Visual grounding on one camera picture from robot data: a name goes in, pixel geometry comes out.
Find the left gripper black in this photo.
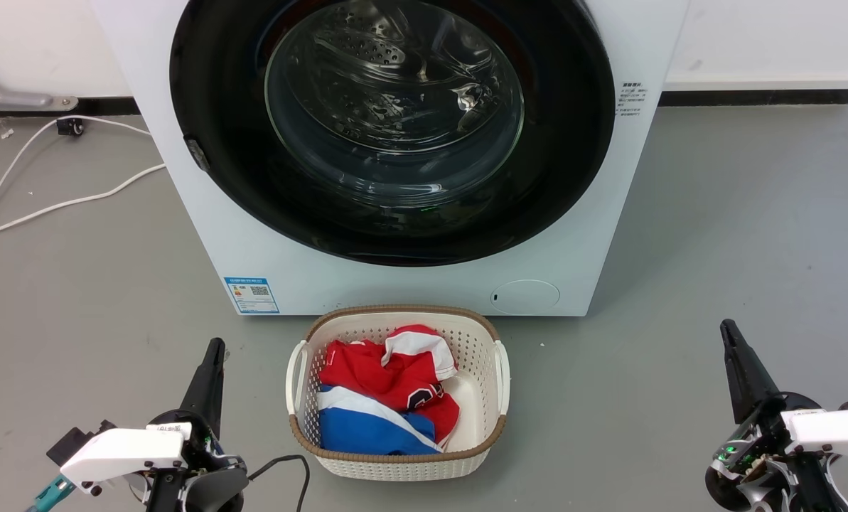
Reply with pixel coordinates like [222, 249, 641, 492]
[145, 338, 251, 512]

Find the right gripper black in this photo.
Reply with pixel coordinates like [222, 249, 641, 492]
[704, 319, 833, 512]

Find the white front-load washing machine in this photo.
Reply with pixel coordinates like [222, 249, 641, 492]
[90, 0, 691, 318]

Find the round black glass washer door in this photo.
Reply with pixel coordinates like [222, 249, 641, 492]
[169, 0, 616, 268]

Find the blue energy label sticker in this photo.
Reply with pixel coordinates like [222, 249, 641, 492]
[223, 277, 281, 315]

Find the blue and white garment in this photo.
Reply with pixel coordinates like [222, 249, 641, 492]
[316, 385, 443, 457]

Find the red and white garment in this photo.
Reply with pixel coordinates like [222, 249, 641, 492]
[318, 324, 461, 446]

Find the round white filter cover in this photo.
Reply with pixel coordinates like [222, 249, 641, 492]
[490, 279, 562, 315]

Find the cream perforated laundry basket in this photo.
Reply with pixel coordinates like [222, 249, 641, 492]
[285, 305, 512, 482]

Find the black printed text sticker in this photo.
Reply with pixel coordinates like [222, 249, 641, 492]
[616, 81, 650, 119]

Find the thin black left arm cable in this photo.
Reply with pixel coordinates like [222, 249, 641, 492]
[246, 454, 311, 512]

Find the white power cable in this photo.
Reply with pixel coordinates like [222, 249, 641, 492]
[0, 114, 152, 255]
[0, 164, 167, 240]

